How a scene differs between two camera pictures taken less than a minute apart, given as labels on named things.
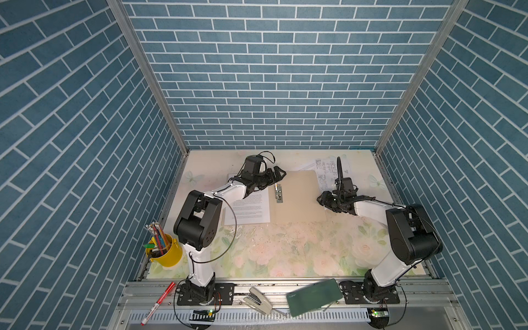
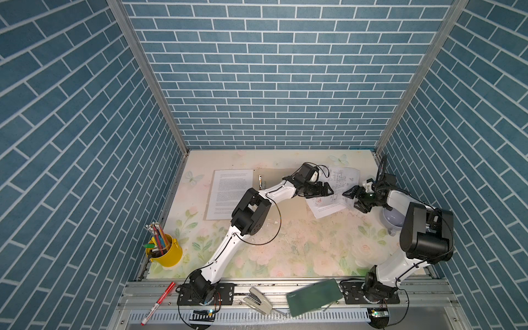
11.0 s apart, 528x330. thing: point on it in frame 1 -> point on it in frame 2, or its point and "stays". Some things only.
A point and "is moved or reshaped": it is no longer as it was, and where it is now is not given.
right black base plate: (354, 293) stays
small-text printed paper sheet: (310, 167) is moved or reshaped
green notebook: (313, 297) stays
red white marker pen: (157, 304) stays
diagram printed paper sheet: (327, 171) is moved or reshaped
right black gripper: (324, 198) -> (356, 190)
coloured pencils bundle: (159, 236) stays
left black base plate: (218, 294) stays
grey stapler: (257, 300) stays
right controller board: (379, 317) stays
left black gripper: (269, 179) -> (317, 192)
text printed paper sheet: (255, 209) is moved or reshaped
